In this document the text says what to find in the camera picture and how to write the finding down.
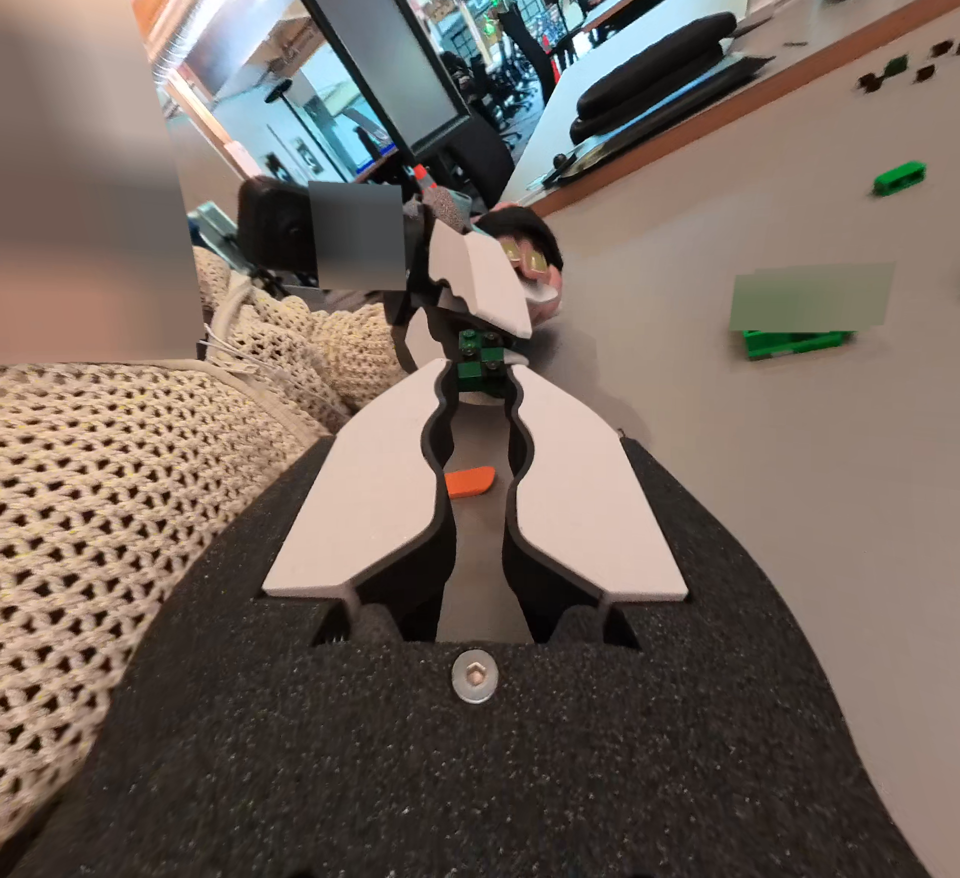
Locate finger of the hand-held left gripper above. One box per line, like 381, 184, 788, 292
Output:
401, 307, 453, 374
427, 222, 535, 341

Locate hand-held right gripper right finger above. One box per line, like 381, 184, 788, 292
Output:
502, 366, 690, 605

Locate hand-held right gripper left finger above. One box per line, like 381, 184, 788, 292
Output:
261, 359, 457, 602

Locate dark green brick plate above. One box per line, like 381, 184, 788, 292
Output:
456, 328, 520, 395

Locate person's left hand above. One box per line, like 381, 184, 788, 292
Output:
501, 237, 565, 328

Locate orange brick separator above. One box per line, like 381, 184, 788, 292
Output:
444, 466, 498, 499

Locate black display screen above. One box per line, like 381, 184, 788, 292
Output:
247, 0, 474, 161

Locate black glossy flat panel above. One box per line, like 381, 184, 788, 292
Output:
528, 53, 777, 189

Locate wood-edged grey table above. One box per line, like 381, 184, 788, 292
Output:
498, 0, 960, 219

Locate black padded cushion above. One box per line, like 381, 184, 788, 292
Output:
568, 12, 740, 144

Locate scattered small green bricks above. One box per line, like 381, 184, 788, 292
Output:
855, 38, 960, 198

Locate white cord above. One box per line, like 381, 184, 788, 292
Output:
196, 269, 354, 414

